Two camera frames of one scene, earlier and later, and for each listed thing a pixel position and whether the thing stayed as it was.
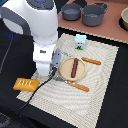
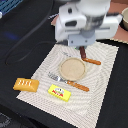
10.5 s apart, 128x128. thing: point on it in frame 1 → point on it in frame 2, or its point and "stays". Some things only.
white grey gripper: [45, 56] → [81, 29]
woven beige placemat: [74, 106] stays
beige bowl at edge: [124, 16] stays
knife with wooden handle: [88, 60] stays
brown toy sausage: [74, 67] → [82, 52]
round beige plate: [66, 67] stays
